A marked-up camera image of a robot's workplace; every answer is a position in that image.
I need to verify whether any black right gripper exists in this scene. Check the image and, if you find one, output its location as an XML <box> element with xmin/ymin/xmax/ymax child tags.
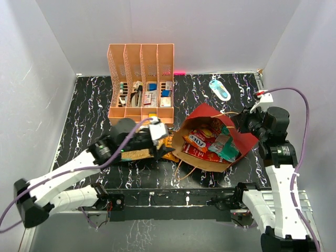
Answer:
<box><xmin>231</xmin><ymin>104</ymin><xmax>269</xmax><ymax>140</ymax></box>

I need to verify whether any orange snack packet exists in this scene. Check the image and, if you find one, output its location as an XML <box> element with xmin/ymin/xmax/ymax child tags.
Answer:
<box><xmin>162</xmin><ymin>135</ymin><xmax>180</xmax><ymax>162</ymax></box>

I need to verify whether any gold snack packet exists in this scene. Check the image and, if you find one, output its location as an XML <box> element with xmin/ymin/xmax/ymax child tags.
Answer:
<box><xmin>121</xmin><ymin>149</ymin><xmax>153</xmax><ymax>162</ymax></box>

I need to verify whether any red snack packet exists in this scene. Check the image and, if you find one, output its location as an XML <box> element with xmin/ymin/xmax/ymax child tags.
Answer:
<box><xmin>182</xmin><ymin>142</ymin><xmax>229</xmax><ymax>164</ymax></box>

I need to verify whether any teal white snack packet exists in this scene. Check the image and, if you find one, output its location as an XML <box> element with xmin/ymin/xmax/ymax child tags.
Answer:
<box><xmin>208</xmin><ymin>126</ymin><xmax>240</xmax><ymax>162</ymax></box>

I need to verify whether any red brown paper bag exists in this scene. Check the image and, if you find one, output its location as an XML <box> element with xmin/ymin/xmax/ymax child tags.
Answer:
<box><xmin>172</xmin><ymin>103</ymin><xmax>257</xmax><ymax>172</ymax></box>

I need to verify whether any red orange candy bag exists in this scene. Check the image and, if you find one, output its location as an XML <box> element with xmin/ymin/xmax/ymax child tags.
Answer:
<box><xmin>183</xmin><ymin>127</ymin><xmax>218</xmax><ymax>153</ymax></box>

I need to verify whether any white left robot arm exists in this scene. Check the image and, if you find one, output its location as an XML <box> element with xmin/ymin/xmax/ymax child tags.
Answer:
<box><xmin>14</xmin><ymin>117</ymin><xmax>173</xmax><ymax>228</ymax></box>

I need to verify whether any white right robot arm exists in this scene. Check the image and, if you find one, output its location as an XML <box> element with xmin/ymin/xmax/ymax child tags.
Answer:
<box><xmin>232</xmin><ymin>107</ymin><xmax>321</xmax><ymax>251</ymax></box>

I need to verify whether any blue white packaged item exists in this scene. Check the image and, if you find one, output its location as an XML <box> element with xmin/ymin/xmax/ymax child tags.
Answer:
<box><xmin>209</xmin><ymin>79</ymin><xmax>231</xmax><ymax>101</ymax></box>

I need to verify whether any white flat box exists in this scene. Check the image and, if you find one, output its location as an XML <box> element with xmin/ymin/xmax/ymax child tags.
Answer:
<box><xmin>160</xmin><ymin>97</ymin><xmax>172</xmax><ymax>108</ymax></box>

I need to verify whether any white red label packet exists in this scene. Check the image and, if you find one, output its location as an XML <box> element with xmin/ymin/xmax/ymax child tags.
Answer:
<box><xmin>143</xmin><ymin>90</ymin><xmax>158</xmax><ymax>108</ymax></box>

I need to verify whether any blue grey eraser right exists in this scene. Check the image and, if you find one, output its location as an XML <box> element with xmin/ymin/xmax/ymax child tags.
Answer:
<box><xmin>161</xmin><ymin>90</ymin><xmax>172</xmax><ymax>97</ymax></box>

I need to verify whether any blue grey eraser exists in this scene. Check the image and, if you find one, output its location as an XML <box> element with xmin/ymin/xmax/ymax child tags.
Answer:
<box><xmin>148</xmin><ymin>83</ymin><xmax>157</xmax><ymax>91</ymax></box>
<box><xmin>161</xmin><ymin>90</ymin><xmax>172</xmax><ymax>97</ymax></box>

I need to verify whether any grey black stapler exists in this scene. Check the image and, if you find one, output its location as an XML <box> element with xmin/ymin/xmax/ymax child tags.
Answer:
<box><xmin>131</xmin><ymin>86</ymin><xmax>143</xmax><ymax>107</ymax></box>

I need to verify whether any blue grey eraser back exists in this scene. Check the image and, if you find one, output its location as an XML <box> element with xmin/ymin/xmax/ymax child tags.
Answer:
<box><xmin>148</xmin><ymin>83</ymin><xmax>157</xmax><ymax>91</ymax></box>

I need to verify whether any white red small box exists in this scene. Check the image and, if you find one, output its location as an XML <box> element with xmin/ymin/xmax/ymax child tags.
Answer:
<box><xmin>165</xmin><ymin>81</ymin><xmax>173</xmax><ymax>90</ymax></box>

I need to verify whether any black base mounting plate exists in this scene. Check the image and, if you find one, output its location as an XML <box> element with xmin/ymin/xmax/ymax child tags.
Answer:
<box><xmin>85</xmin><ymin>188</ymin><xmax>249</xmax><ymax>222</ymax></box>

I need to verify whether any peach plastic desk organizer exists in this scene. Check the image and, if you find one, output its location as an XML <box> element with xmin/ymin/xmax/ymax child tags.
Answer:
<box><xmin>107</xmin><ymin>44</ymin><xmax>174</xmax><ymax>127</ymax></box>

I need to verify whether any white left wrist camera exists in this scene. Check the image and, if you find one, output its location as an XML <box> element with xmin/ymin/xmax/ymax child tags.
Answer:
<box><xmin>148</xmin><ymin>117</ymin><xmax>169</xmax><ymax>146</ymax></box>

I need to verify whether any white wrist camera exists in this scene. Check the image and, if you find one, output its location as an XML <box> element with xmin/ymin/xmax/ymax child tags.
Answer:
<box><xmin>249</xmin><ymin>90</ymin><xmax>274</xmax><ymax>113</ymax></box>
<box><xmin>148</xmin><ymin>117</ymin><xmax>169</xmax><ymax>146</ymax></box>

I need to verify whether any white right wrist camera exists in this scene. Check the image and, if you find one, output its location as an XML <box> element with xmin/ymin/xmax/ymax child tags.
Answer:
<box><xmin>249</xmin><ymin>90</ymin><xmax>274</xmax><ymax>113</ymax></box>

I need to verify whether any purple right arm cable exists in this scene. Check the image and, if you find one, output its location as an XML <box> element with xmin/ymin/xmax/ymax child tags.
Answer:
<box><xmin>262</xmin><ymin>87</ymin><xmax>322</xmax><ymax>252</ymax></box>

